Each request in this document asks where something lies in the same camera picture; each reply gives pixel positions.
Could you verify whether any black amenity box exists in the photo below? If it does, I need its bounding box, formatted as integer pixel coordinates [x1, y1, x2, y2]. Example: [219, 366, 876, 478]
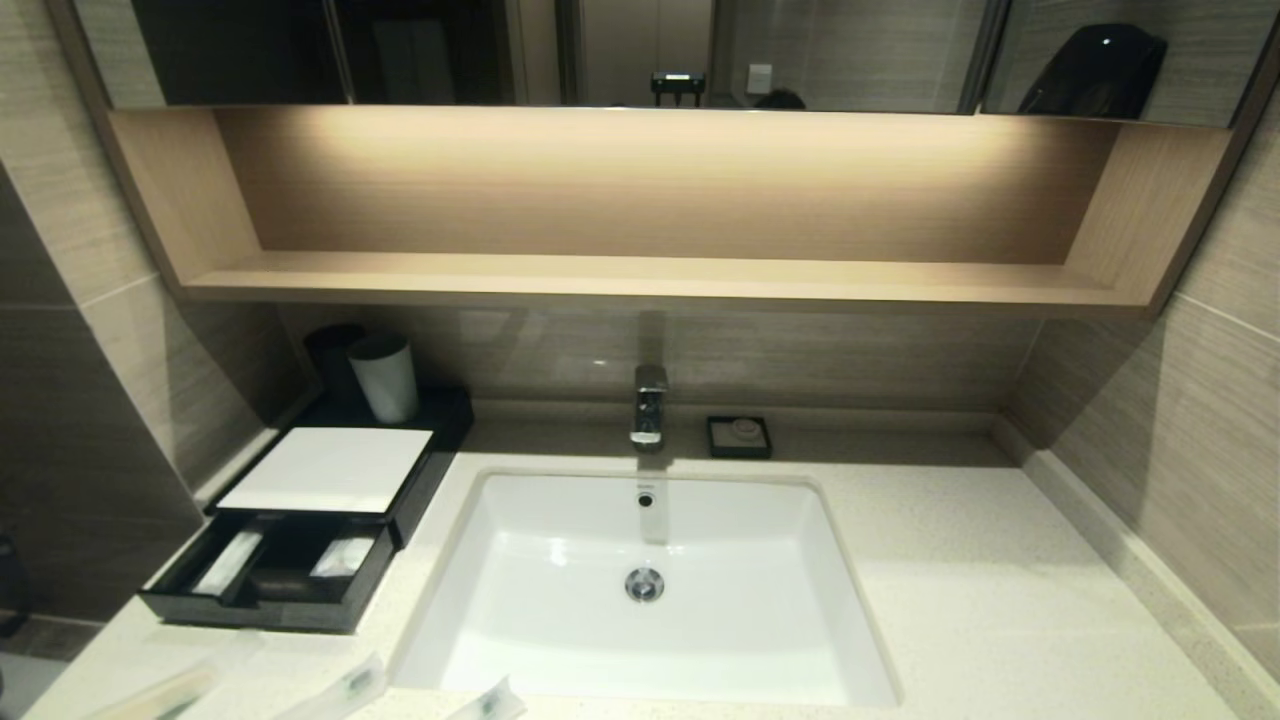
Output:
[205, 388, 477, 551]

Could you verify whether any small white wrapped packet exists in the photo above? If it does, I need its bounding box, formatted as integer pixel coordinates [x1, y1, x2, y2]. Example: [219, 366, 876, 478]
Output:
[310, 537, 377, 582]

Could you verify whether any chrome faucet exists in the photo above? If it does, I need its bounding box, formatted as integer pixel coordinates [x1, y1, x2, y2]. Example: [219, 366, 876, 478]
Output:
[629, 364, 670, 449]

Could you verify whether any black soap dish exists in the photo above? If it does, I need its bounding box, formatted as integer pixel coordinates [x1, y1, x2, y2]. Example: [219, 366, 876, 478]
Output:
[706, 416, 773, 461]

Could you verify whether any long white wrapped packet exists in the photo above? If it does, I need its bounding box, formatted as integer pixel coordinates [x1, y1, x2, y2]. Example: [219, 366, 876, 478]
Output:
[190, 530, 265, 599]

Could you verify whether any black cylindrical cup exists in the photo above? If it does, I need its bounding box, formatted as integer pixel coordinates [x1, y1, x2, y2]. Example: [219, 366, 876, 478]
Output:
[303, 323, 366, 409]

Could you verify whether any white sink basin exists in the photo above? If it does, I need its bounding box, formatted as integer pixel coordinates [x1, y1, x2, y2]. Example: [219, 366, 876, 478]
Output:
[390, 468, 901, 709]

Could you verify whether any grey plastic cup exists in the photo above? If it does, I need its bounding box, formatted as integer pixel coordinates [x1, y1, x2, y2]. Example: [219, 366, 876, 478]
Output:
[346, 333, 420, 425]

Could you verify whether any long clear toothbrush packet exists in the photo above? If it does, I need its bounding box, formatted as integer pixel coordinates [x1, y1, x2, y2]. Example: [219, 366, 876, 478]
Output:
[85, 660, 219, 720]

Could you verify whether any glossy black dome object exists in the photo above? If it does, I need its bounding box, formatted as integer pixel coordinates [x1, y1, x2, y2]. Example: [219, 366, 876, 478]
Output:
[1018, 22, 1169, 119]

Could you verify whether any light wooden wall shelf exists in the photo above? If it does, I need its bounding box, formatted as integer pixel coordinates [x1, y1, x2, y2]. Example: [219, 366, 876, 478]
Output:
[108, 105, 1233, 319]

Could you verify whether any mirror cabinet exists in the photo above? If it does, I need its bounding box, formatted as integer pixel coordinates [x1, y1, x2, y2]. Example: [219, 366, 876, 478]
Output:
[50, 0, 1280, 127]

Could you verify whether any small clear toiletry packet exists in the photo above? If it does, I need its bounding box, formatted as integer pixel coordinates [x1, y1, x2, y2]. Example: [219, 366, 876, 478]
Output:
[445, 675, 528, 720]
[285, 652, 389, 720]

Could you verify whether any black amenity box drawer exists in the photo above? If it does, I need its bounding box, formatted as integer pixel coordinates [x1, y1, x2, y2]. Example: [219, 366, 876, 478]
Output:
[138, 510, 397, 637]

